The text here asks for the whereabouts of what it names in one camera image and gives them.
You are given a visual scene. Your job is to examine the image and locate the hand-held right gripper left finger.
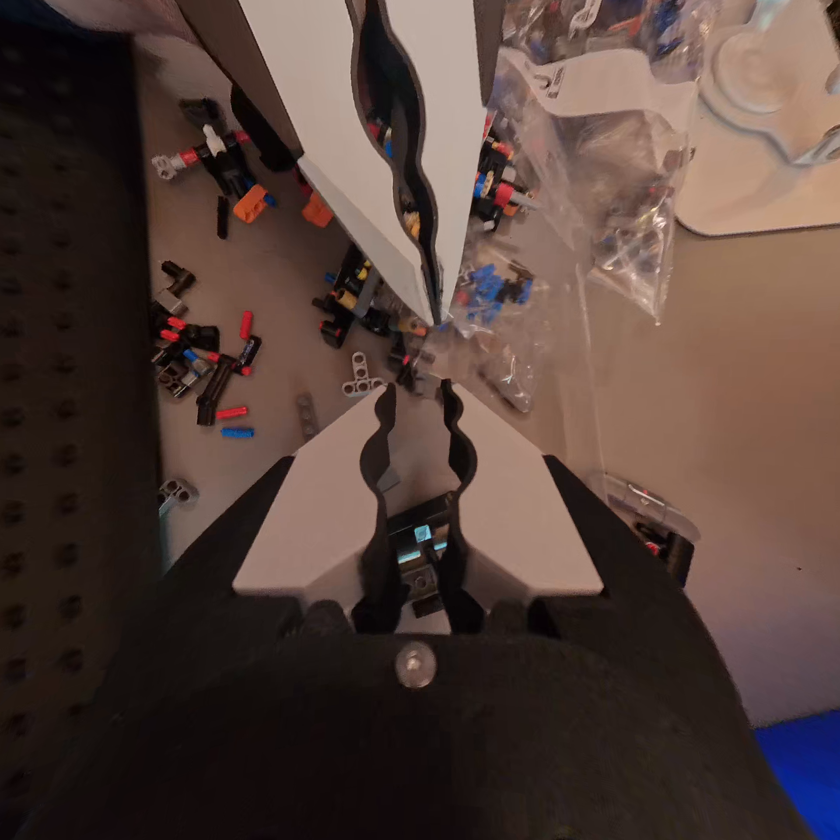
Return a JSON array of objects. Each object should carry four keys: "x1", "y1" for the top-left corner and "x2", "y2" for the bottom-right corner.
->
[{"x1": 233, "y1": 382, "x2": 408, "y2": 634}]

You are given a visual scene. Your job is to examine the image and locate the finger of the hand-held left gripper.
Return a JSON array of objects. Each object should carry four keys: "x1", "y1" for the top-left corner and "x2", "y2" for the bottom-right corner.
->
[
  {"x1": 377, "y1": 0, "x2": 490, "y2": 326},
  {"x1": 238, "y1": 0, "x2": 438, "y2": 326}
]

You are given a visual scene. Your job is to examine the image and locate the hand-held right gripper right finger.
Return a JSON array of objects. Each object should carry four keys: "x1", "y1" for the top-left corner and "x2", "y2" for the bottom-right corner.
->
[{"x1": 438, "y1": 379, "x2": 603, "y2": 634}]

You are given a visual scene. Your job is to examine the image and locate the black glossy lego piece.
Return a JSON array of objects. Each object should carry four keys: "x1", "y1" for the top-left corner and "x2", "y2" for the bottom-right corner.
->
[{"x1": 386, "y1": 491, "x2": 455, "y2": 618}]

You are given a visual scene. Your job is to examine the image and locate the grey lego connector assembly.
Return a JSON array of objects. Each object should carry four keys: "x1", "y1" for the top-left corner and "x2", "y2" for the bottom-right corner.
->
[{"x1": 604, "y1": 472, "x2": 698, "y2": 588}]

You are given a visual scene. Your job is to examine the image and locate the clear bag of pieces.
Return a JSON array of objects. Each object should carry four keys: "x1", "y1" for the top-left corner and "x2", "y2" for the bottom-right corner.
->
[{"x1": 489, "y1": 0, "x2": 697, "y2": 326}]

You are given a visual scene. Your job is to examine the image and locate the small clear bag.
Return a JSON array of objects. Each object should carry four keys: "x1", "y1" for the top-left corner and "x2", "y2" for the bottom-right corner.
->
[{"x1": 420, "y1": 256, "x2": 546, "y2": 414}]

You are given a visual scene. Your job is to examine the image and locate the dark grey curved lego panel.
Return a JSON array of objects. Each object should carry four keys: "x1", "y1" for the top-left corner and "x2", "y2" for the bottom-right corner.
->
[{"x1": 178, "y1": 97, "x2": 227, "y2": 135}]

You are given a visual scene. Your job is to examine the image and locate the black lego joint assembly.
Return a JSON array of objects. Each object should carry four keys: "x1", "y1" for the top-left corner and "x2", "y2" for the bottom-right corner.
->
[{"x1": 151, "y1": 98, "x2": 253, "y2": 198}]

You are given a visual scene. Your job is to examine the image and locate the lego gear assembly orange pieces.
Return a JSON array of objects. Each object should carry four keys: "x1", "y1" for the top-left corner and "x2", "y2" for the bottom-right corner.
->
[{"x1": 471, "y1": 108, "x2": 542, "y2": 232}]

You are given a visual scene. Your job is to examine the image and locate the dark grey two-hole lego connector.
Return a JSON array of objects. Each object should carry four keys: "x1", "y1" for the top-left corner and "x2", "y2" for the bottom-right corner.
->
[{"x1": 157, "y1": 478, "x2": 200, "y2": 516}]

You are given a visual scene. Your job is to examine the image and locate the light grey T-shaped lego beam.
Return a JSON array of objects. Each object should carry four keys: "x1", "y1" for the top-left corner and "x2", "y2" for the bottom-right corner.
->
[{"x1": 341, "y1": 351, "x2": 387, "y2": 399}]

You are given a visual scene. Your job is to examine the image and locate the black lego assembly yellow studs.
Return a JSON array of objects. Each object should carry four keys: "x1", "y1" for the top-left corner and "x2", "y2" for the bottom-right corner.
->
[{"x1": 311, "y1": 243, "x2": 447, "y2": 349}]

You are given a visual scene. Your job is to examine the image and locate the person's left hand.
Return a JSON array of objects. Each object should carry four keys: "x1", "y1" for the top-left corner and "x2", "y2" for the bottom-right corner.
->
[{"x1": 49, "y1": 0, "x2": 198, "y2": 38}]

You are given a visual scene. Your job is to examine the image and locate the wooden and white book stand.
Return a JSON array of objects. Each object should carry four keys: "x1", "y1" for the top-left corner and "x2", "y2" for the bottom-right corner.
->
[{"x1": 676, "y1": 0, "x2": 840, "y2": 237}]

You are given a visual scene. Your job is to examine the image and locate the blue plastic bin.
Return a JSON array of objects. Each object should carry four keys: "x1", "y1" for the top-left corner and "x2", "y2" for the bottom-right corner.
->
[{"x1": 753, "y1": 710, "x2": 840, "y2": 840}]

